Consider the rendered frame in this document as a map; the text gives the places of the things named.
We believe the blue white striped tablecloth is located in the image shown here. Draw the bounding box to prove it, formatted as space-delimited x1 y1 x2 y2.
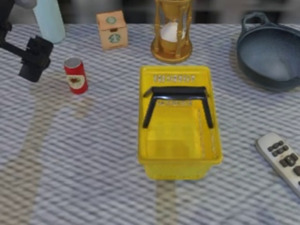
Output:
0 22 300 225

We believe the red can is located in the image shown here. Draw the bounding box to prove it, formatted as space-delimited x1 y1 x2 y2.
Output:
63 57 89 95

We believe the grey remote control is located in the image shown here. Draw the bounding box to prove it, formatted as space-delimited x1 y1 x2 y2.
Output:
255 132 300 198

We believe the light blue bottle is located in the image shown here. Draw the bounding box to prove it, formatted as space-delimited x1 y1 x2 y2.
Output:
33 0 67 45

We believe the golden hourglass with white sand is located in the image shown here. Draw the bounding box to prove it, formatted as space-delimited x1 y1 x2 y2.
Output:
150 0 194 64

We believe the yellow basket with black handle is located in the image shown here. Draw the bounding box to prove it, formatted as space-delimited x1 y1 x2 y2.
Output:
136 65 223 181

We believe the dark blue cooking pot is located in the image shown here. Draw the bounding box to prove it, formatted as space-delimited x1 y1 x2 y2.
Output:
236 11 300 92

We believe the brown cardboard box green logo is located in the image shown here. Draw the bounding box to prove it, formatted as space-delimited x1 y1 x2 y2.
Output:
96 9 128 51

